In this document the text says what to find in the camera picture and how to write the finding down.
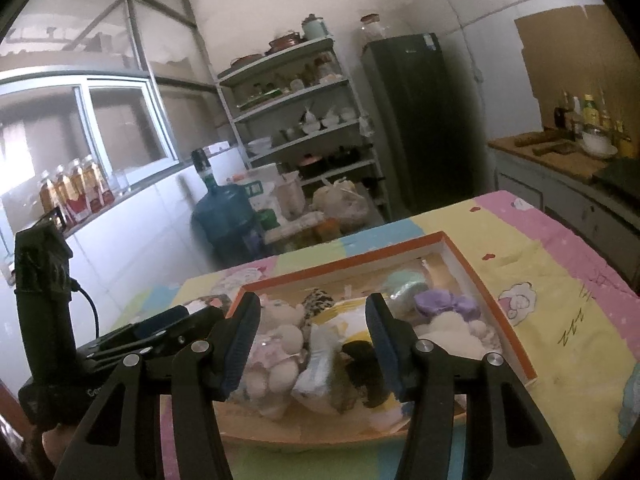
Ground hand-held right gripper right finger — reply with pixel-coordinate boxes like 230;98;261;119
364;292;576;480

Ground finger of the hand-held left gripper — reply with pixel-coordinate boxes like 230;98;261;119
87;306;226;361
97;304;191;354

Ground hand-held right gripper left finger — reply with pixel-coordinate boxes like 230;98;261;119
52;291;263;480

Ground black scrunchie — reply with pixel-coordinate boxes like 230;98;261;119
332;340;396;411

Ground cream plush toy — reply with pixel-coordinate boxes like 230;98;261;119
237;295;308;418

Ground yellow and white cloth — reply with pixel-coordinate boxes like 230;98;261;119
312;302;381;346

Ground white fluffy scrunchie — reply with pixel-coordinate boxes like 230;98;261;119
415;310;501;361

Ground green towel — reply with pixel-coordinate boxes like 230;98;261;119
390;270;431;306

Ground purple scrunchie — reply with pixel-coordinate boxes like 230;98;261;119
414;290;482;322

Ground orange-rimmed cardboard box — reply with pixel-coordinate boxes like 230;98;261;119
212;231;538;446

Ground blue water jug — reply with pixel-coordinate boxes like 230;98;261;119
191;180;263;266

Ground white paper bag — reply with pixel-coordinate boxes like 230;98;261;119
245;165;281;211

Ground translucent plastic container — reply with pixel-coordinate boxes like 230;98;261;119
275;172;307;218

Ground black water pump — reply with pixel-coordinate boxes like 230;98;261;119
192;147;216;188

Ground plastic bag of food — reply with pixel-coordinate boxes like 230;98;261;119
312;178;371;226

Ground red-lidded pot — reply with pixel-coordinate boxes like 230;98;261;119
298;154;326;176

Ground sliding window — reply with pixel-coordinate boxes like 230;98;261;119
0;75;181;241

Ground black pot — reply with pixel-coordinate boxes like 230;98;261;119
327;146;361;166

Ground kitchen counter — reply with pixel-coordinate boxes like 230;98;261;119
487;132;640;281

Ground dark refrigerator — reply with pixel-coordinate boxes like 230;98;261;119
361;32;476;213

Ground grey kitchen shelf unit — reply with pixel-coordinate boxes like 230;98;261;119
216;37;393;223

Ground copper pot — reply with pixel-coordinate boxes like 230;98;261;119
269;31;302;51

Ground teal enamel pot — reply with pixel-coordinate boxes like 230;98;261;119
301;14;330;41

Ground row of condiment bottles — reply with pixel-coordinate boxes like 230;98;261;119
554;89;636;158

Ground glass jar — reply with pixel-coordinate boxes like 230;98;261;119
360;13;388;43

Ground cardboard sheet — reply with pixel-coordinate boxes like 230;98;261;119
515;4;640;136

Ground black cable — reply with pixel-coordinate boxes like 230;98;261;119
67;277;101;346

